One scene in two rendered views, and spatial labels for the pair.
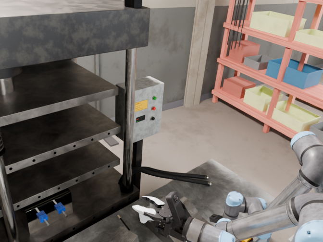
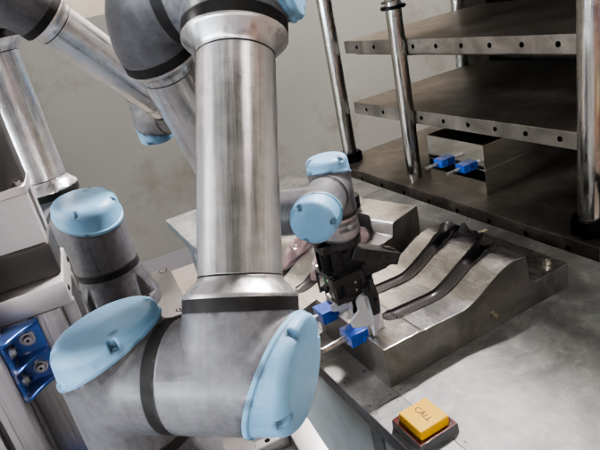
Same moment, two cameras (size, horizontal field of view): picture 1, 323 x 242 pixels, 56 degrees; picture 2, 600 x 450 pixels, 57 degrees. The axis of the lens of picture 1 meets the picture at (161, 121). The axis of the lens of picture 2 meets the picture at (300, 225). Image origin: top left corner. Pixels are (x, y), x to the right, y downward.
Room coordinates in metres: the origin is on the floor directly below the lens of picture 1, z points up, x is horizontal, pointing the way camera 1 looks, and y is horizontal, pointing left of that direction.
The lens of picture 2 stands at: (1.42, -1.28, 1.53)
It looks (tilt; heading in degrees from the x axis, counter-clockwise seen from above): 23 degrees down; 112
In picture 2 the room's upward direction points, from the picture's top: 13 degrees counter-clockwise
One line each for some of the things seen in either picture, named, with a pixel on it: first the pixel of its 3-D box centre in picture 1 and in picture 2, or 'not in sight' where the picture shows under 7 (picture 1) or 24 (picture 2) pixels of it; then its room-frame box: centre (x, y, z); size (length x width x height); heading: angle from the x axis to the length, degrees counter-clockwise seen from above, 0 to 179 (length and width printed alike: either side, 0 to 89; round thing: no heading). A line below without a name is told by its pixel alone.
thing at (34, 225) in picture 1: (33, 189); (508, 142); (1.46, 0.77, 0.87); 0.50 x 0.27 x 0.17; 45
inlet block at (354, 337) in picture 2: not in sight; (350, 336); (1.13, -0.41, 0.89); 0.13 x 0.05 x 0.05; 45
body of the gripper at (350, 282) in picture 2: not in sight; (343, 265); (1.14, -0.40, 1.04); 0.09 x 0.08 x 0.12; 45
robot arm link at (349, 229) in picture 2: (230, 215); (339, 226); (1.14, -0.39, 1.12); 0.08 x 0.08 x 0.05
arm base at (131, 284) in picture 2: not in sight; (114, 284); (0.72, -0.52, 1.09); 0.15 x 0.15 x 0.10
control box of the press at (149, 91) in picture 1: (135, 169); not in sight; (1.93, 0.17, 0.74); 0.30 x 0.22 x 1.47; 135
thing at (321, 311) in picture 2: not in sight; (321, 314); (1.05, -0.33, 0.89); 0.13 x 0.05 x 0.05; 45
